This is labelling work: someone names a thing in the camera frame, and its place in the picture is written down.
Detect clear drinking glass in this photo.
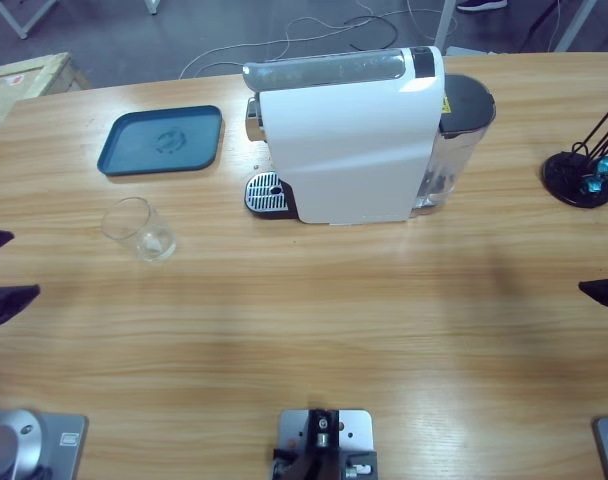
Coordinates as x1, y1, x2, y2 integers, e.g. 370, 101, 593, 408
100, 196, 178, 263

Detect white capsule coffee machine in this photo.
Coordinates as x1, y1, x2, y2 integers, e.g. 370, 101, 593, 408
242, 45, 448, 226

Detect wooden crate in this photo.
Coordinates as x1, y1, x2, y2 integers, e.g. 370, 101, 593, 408
0, 51, 93, 151

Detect blue plastic tray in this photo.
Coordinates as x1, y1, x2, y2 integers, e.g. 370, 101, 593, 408
96, 104, 225, 178

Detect clear water tank black lid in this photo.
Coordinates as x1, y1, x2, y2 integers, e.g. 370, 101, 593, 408
413, 73, 498, 216

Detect white slanted metal leg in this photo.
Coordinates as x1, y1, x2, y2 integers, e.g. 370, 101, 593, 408
553, 0, 598, 53

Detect black sneaker white sole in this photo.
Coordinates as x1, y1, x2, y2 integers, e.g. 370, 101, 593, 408
456, 0, 509, 12

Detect black wire capsule holder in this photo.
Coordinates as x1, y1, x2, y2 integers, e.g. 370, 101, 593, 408
541, 90, 608, 209

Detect white metal table frame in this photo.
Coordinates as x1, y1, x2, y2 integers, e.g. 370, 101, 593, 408
0, 0, 60, 40

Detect white floor cable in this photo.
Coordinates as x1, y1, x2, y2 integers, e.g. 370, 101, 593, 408
177, 14, 345, 80

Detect white metal post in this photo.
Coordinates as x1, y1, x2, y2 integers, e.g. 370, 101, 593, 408
435, 0, 459, 50

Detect black floor cable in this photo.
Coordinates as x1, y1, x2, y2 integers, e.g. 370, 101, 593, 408
342, 14, 400, 52

